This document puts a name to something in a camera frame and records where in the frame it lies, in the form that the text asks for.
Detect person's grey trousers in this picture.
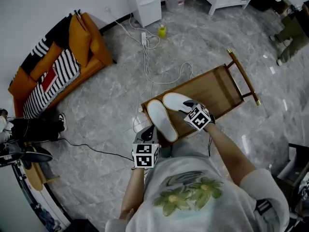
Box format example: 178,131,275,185
143,139,212,169

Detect black office chair seat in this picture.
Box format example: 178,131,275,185
21,151,54,164

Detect white power strip with cables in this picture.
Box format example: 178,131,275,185
114,13,194,134

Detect person's left forearm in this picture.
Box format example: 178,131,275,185
119,167,145,220

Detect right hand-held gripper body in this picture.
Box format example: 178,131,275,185
183,102,216,131

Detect black frame desk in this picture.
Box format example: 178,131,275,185
275,143,309,217

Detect orange cushion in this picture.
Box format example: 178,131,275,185
68,14,92,67

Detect orange sofa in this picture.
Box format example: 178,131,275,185
8,12,114,118

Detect white desk with black edge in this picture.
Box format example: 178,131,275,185
0,163,73,232

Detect white slipper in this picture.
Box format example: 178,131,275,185
162,92,194,113
146,99,179,143

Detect wooden shelf cart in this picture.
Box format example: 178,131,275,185
140,48,261,149

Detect light wooden stool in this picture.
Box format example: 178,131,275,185
25,163,61,192

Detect striped blanket with red patch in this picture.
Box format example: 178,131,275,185
23,49,82,119

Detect black throw with white stripes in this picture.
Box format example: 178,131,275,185
9,12,75,87

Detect person's white printed shirt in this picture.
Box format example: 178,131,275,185
105,157,290,232

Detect black cable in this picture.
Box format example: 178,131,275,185
56,138,134,162

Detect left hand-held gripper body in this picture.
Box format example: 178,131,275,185
131,125,161,169

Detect white water dispenser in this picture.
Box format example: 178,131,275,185
131,0,162,28

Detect person's right forearm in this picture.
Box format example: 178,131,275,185
204,123,257,187

